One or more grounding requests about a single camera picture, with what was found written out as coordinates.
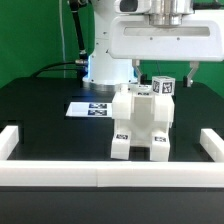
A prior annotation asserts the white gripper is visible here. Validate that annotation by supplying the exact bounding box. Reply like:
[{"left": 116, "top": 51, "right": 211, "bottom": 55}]
[{"left": 109, "top": 14, "right": 224, "bottom": 87}]

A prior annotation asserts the white chair back piece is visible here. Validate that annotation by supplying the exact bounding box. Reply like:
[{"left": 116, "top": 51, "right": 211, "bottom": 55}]
[{"left": 112, "top": 84, "right": 174, "bottom": 122}]

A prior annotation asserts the white chair seat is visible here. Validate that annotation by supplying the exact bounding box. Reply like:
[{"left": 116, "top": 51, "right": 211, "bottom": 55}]
[{"left": 113, "top": 83, "right": 173, "bottom": 148}]

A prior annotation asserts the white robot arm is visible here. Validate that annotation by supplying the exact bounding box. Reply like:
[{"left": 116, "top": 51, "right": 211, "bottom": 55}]
[{"left": 69, "top": 0, "right": 224, "bottom": 72}]

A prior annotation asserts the white sheet with tags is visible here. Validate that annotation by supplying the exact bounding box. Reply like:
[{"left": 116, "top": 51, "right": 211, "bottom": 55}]
[{"left": 66, "top": 102, "right": 112, "bottom": 117}]

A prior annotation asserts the white U-shaped fence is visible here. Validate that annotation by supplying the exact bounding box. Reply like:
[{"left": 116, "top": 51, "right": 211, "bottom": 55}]
[{"left": 0, "top": 126, "right": 224, "bottom": 188}]

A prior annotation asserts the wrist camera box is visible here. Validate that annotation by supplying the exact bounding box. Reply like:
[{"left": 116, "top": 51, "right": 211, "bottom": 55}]
[{"left": 114, "top": 0, "right": 151, "bottom": 14}]

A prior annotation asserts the black cable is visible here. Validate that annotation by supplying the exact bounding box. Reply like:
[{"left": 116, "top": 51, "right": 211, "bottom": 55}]
[{"left": 31, "top": 60, "right": 88, "bottom": 78}]

